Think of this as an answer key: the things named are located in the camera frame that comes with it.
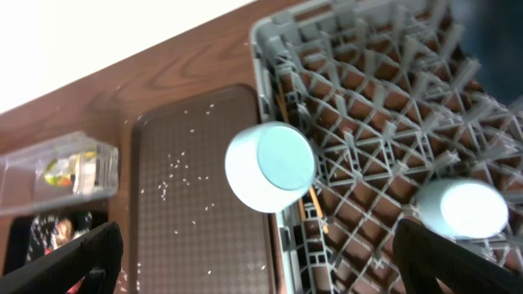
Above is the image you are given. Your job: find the grey dishwasher rack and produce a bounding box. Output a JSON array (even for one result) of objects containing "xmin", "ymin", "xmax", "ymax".
[{"xmin": 250, "ymin": 1, "xmax": 522, "ymax": 293}]

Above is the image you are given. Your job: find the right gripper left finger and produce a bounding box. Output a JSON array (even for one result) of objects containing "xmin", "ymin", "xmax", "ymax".
[{"xmin": 1, "ymin": 221, "xmax": 123, "ymax": 294}]

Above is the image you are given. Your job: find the clear plastic bin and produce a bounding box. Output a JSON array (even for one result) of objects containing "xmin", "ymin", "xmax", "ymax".
[{"xmin": 1, "ymin": 131, "xmax": 119, "ymax": 216}]

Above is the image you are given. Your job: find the light blue cup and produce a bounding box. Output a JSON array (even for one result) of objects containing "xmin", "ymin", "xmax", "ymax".
[{"xmin": 414, "ymin": 178, "xmax": 509, "ymax": 239}]

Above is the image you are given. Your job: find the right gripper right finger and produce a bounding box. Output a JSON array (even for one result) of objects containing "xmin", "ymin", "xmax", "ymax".
[{"xmin": 393, "ymin": 219, "xmax": 522, "ymax": 294}]

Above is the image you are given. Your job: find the pile of white rice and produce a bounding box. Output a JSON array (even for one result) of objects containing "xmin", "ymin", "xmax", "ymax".
[{"xmin": 25, "ymin": 211, "xmax": 92, "ymax": 263}]

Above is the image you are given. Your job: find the brown food scrap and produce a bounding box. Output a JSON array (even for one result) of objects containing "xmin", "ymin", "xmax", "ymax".
[{"xmin": 55, "ymin": 219, "xmax": 74, "ymax": 247}]

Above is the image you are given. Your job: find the dark blue plate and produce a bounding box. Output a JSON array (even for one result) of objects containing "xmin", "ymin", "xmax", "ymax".
[{"xmin": 450, "ymin": 0, "xmax": 522, "ymax": 105}]

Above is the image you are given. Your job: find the yellow green snack wrapper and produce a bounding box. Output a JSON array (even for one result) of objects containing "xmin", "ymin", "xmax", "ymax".
[{"xmin": 43, "ymin": 151, "xmax": 97, "ymax": 189}]

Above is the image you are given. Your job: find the brown serving tray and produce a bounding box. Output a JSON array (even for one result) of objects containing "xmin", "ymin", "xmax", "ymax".
[{"xmin": 129, "ymin": 84, "xmax": 275, "ymax": 294}]

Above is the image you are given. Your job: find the black plastic tray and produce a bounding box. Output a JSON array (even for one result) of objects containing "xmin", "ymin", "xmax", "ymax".
[{"xmin": 1, "ymin": 210, "xmax": 108, "ymax": 274}]

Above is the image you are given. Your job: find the light blue rice bowl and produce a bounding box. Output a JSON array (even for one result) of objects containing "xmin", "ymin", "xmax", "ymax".
[{"xmin": 225, "ymin": 122, "xmax": 317, "ymax": 214}]

